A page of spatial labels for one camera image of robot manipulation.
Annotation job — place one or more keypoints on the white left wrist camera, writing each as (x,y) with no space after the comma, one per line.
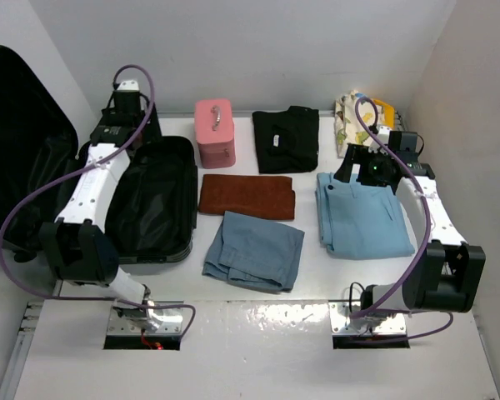
(130,85)

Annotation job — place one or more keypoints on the yellow plastic tray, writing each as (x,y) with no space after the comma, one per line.
(386,113)

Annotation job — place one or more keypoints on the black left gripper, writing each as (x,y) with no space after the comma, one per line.
(152,131)

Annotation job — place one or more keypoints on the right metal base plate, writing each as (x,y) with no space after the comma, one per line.
(343,326)

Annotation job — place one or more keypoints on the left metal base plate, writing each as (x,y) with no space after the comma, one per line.
(126,321)

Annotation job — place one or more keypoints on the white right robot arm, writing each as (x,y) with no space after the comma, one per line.
(445,273)

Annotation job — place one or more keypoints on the light blue trousers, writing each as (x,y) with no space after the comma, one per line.
(358,222)

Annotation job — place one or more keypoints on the metal base plate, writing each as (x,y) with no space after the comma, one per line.
(343,326)
(126,321)

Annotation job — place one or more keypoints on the black t-shirt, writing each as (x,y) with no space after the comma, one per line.
(286,141)

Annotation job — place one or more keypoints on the pink vanity case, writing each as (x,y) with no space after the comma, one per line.
(214,132)

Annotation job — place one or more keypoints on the rust brown towel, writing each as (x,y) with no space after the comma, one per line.
(266,197)

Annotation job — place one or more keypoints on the black open suitcase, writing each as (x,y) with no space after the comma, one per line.
(39,156)

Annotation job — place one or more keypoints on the dinosaur print cream cloth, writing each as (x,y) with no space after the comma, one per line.
(347,127)

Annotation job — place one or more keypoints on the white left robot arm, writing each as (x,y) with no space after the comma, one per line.
(87,196)

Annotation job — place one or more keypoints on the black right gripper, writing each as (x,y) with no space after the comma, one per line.
(358,154)

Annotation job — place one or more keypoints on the grey-blue shorts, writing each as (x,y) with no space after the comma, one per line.
(255,253)

